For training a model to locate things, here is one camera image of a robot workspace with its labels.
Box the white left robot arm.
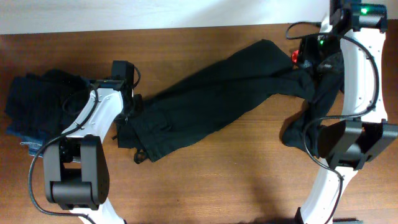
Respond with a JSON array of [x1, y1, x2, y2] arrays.
[[41, 60, 141, 223]]

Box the red garment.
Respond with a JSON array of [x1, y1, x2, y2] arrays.
[[291, 50, 299, 63]]

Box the crumpled black clothes pile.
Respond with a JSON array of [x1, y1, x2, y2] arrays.
[[282, 52, 345, 157]]

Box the folded blue jeans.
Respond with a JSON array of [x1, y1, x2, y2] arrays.
[[6, 126, 47, 156]]

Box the folded black garment stack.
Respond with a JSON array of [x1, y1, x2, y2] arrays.
[[5, 69, 90, 140]]

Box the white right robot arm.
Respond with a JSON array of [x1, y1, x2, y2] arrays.
[[295, 1, 397, 223]]

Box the black trousers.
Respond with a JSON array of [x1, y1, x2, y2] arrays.
[[116, 40, 315, 164]]

